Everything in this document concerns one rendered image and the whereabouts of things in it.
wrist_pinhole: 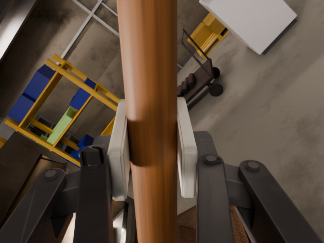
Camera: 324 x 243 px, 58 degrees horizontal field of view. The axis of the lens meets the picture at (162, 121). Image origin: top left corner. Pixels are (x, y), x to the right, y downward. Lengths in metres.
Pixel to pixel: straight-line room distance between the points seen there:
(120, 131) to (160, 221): 0.07
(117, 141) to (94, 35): 7.11
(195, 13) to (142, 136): 7.11
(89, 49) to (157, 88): 7.18
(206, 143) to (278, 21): 4.41
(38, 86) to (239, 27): 3.25
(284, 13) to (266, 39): 0.39
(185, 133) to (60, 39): 7.27
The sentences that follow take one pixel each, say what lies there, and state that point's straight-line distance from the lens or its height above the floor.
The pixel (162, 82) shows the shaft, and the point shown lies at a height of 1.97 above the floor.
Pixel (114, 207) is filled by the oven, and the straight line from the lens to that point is 2.27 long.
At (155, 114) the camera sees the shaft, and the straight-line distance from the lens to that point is 0.16.
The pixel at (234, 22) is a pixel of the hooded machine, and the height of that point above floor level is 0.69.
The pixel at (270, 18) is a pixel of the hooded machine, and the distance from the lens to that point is 4.50.
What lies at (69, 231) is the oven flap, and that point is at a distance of 1.81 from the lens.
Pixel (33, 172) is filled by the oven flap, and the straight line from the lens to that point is 1.98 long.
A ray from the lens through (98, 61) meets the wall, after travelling 7.36.
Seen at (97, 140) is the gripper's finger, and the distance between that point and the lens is 0.17.
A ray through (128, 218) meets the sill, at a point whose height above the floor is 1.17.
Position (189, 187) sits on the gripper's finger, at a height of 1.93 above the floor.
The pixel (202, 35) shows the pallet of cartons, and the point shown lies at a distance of 6.78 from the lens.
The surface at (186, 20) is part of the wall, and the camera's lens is 7.24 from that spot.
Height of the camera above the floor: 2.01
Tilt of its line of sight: 19 degrees down
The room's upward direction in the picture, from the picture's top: 55 degrees counter-clockwise
